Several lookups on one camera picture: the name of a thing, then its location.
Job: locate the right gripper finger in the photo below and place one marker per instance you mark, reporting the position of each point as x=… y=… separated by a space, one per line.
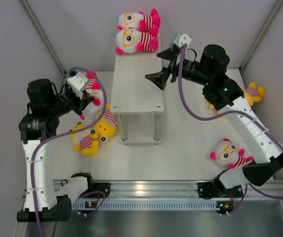
x=160 y=78
x=169 y=54

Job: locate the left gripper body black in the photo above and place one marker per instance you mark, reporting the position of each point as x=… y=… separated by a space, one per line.
x=68 y=102

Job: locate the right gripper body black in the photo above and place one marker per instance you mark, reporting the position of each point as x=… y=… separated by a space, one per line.
x=190 y=71

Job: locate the white plush pink striped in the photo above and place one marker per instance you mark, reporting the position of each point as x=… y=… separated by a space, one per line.
x=131 y=40
x=139 y=20

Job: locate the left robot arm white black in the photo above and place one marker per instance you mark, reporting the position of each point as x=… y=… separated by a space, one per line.
x=38 y=128

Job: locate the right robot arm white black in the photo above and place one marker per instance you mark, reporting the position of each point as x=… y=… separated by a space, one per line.
x=228 y=98

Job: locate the white two-tier shelf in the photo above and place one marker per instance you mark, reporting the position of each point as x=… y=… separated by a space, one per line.
x=135 y=101

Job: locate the yellow plush right front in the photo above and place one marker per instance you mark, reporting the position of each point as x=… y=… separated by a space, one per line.
x=217 y=111

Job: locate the yellow plush striped top left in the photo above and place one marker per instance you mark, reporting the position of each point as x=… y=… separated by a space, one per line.
x=106 y=128

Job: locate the yellow plush centre left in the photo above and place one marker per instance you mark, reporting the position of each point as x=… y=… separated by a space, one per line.
x=85 y=142

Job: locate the yellow plush right back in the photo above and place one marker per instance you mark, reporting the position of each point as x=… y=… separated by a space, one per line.
x=253 y=93

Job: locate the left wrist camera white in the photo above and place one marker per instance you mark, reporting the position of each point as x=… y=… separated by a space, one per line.
x=78 y=83

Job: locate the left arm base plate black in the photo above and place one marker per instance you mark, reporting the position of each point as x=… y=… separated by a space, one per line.
x=104 y=187

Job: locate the white slotted cable duct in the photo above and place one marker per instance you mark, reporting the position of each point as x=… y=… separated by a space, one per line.
x=112 y=205

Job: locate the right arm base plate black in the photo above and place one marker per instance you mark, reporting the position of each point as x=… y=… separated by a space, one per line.
x=209 y=190

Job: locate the aluminium front rail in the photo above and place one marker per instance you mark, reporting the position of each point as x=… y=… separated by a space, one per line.
x=172 y=188

